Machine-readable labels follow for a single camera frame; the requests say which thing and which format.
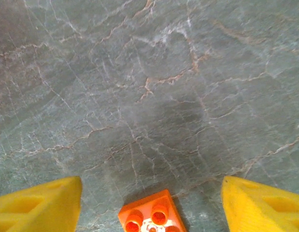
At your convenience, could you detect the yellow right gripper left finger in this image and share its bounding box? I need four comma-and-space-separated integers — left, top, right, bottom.
0, 176, 83, 232

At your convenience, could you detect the small orange square lego brick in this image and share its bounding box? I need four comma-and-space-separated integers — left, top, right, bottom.
118, 189, 187, 232

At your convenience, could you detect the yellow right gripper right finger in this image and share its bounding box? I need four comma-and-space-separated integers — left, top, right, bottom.
220, 175, 299, 232

